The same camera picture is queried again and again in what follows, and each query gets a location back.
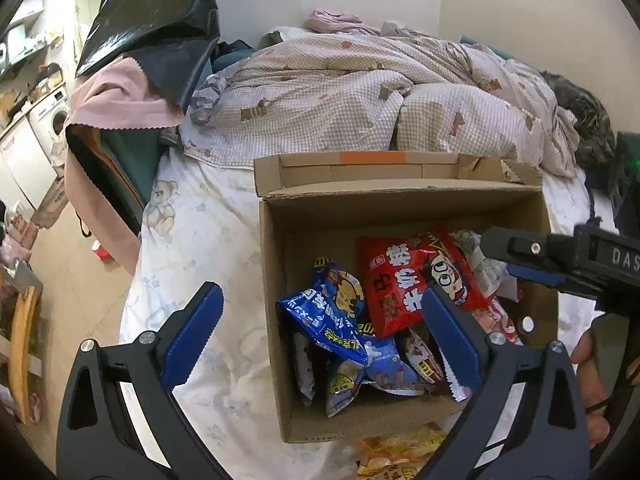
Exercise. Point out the dark camouflage garment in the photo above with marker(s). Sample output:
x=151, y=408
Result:
x=597, y=143

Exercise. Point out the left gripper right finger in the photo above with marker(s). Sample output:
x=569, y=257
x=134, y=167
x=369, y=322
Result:
x=524, y=418

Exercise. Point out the white floral bed sheet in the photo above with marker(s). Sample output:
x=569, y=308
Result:
x=215, y=237

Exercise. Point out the wooden chair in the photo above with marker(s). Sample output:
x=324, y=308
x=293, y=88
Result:
x=24, y=292

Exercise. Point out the pink cloth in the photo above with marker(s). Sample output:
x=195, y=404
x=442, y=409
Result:
x=118, y=97

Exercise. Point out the blue snack bag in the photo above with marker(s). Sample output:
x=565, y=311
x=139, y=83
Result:
x=327, y=311
x=386, y=371

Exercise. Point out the red bag on floor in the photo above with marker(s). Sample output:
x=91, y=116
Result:
x=100, y=251

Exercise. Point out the black plastic bag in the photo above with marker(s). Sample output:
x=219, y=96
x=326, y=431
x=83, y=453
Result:
x=171, y=40

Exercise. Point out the yellow chips bag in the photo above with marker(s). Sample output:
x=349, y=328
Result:
x=399, y=456

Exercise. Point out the cardboard box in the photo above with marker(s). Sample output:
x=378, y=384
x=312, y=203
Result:
x=319, y=204

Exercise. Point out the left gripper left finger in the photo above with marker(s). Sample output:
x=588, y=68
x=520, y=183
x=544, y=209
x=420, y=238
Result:
x=96, y=436

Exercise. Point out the red cartoon snack bag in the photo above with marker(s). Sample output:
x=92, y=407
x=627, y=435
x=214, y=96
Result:
x=395, y=272

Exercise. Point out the right hand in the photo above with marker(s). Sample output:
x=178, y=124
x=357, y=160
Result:
x=591, y=388

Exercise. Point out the brown white snack packet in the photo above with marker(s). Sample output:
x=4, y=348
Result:
x=424, y=356

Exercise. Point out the checkered brown quilt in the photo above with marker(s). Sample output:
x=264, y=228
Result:
x=336, y=93

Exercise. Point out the red white snack bag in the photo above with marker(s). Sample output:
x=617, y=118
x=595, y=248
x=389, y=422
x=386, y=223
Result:
x=494, y=319

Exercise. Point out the white grey snack bag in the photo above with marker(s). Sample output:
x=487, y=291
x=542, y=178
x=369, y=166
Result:
x=489, y=273

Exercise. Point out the white washing machine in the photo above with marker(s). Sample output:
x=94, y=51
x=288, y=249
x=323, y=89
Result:
x=47, y=118

